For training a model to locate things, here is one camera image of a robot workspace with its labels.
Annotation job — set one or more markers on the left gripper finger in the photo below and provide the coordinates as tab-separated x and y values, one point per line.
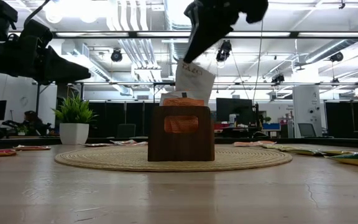
64	68
73	80

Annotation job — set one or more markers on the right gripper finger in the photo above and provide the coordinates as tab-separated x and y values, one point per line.
204	34

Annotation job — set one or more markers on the brown wooden tea box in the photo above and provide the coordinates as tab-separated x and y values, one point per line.
157	143

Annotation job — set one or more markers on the black background robot arm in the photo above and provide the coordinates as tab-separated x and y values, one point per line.
11	124

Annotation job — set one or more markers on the black ceiling spotlight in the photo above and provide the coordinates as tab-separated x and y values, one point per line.
224	51
336	57
117	55
278	78

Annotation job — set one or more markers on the black support pole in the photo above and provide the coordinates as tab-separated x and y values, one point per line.
38	105

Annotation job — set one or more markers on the black partition panel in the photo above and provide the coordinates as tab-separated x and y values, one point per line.
107	118
340	118

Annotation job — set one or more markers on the green plant in white pot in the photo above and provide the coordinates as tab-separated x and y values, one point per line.
74	133

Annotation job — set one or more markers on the round white pendant lamp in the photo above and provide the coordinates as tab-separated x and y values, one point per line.
89	14
54	14

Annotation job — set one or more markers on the person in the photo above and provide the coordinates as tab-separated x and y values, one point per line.
31	117

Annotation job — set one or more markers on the black overhead crossbar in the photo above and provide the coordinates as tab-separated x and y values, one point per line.
132	34

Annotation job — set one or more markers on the grey office chair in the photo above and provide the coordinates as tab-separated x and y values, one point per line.
126	130
307	130

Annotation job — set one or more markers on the round woven straw placemat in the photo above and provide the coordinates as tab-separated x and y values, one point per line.
104	158

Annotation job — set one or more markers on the red desk items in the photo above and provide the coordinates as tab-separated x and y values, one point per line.
221	126

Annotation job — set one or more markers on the blue storage bin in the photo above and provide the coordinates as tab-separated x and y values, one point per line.
270	126

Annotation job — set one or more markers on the white pillar cabinet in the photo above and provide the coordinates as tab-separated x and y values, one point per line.
306	102

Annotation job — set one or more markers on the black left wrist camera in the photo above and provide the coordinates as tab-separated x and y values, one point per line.
37	32

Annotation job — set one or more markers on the white ceiling air duct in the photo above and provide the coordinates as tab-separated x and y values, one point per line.
176	46

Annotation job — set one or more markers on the thin black background rail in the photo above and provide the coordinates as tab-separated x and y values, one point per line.
135	83

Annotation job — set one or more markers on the black aluminium table frame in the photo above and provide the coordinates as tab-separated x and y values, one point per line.
322	141

